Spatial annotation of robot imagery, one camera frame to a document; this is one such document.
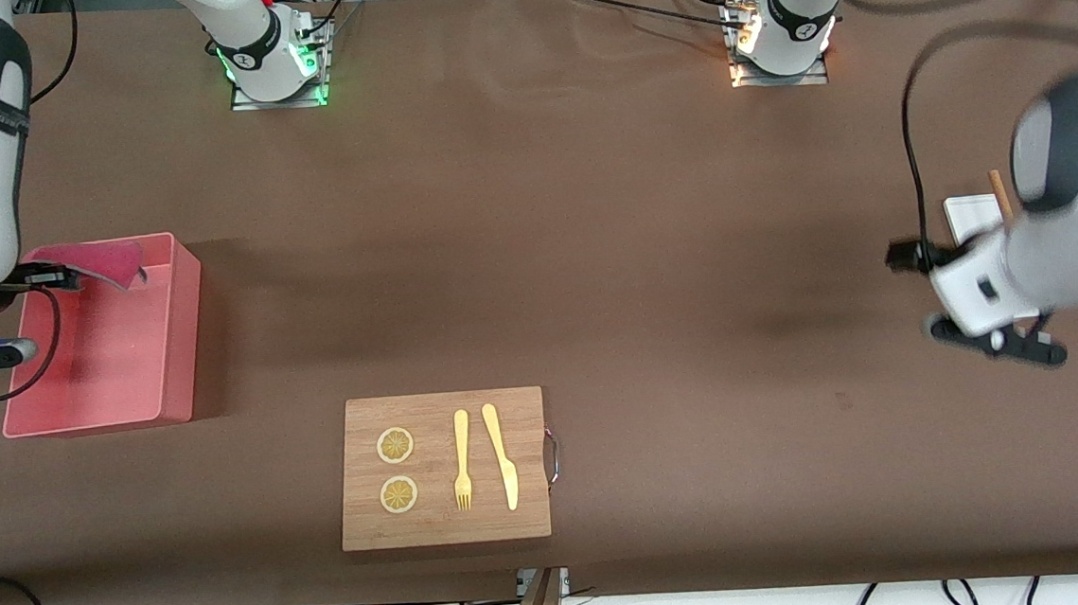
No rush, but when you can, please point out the pink cloth with grey edge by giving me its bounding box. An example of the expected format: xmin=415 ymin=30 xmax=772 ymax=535
xmin=27 ymin=237 xmax=149 ymax=298

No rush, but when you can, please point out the white rectangular tray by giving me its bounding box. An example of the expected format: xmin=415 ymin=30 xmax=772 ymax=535
xmin=943 ymin=193 xmax=1010 ymax=248

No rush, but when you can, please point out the brown wooden stick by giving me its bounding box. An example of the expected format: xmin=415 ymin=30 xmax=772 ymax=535
xmin=987 ymin=168 xmax=1016 ymax=224

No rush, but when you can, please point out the pink plastic bin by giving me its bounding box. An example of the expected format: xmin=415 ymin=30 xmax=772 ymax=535
xmin=0 ymin=229 xmax=214 ymax=442

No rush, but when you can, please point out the yellow lemon slice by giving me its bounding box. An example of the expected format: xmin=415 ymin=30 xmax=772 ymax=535
xmin=375 ymin=426 xmax=416 ymax=467
xmin=379 ymin=474 xmax=420 ymax=517

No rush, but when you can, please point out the yellow plastic fork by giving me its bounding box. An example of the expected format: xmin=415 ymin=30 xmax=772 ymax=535
xmin=449 ymin=409 xmax=476 ymax=512

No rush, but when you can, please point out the yellow plastic knife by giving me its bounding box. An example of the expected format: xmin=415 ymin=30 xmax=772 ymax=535
xmin=481 ymin=401 xmax=521 ymax=513

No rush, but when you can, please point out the wooden cutting board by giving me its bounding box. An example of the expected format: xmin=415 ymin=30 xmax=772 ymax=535
xmin=331 ymin=385 xmax=554 ymax=553

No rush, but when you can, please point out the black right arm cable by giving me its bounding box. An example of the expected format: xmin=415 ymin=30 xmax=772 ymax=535
xmin=0 ymin=0 xmax=105 ymax=402

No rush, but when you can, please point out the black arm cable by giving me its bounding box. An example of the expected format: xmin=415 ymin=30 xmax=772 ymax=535
xmin=826 ymin=0 xmax=1078 ymax=268
xmin=0 ymin=0 xmax=105 ymax=402

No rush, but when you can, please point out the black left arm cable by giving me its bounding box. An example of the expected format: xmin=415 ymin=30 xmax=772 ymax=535
xmin=826 ymin=0 xmax=1078 ymax=268

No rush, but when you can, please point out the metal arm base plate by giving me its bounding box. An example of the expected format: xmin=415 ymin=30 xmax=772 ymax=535
xmin=724 ymin=0 xmax=831 ymax=92
xmin=224 ymin=13 xmax=338 ymax=115

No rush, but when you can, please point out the black cable across table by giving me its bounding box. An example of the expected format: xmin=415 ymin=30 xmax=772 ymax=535
xmin=541 ymin=0 xmax=749 ymax=42

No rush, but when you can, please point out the small metal table bracket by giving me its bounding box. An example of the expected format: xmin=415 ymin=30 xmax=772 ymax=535
xmin=515 ymin=566 xmax=572 ymax=599

